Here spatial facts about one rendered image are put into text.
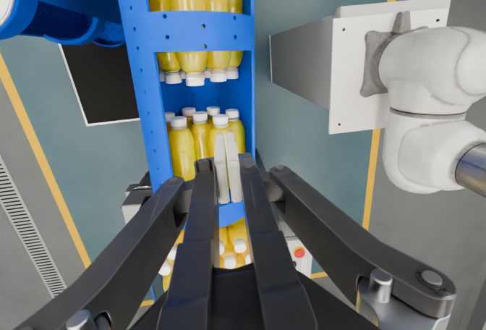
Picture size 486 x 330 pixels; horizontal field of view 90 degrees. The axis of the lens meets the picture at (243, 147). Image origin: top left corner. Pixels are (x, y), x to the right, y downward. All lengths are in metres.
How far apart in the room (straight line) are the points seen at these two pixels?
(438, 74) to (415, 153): 0.17
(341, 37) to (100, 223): 2.12
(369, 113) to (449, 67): 0.29
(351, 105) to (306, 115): 1.08
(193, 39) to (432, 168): 0.56
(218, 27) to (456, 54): 0.45
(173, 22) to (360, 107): 0.59
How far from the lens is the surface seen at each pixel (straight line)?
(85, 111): 1.79
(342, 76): 0.80
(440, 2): 0.96
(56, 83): 2.00
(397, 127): 0.71
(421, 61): 0.66
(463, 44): 0.65
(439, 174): 0.67
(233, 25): 0.51
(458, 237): 3.39
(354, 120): 0.84
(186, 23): 0.48
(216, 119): 0.61
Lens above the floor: 1.71
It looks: 68 degrees down
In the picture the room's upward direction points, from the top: 164 degrees clockwise
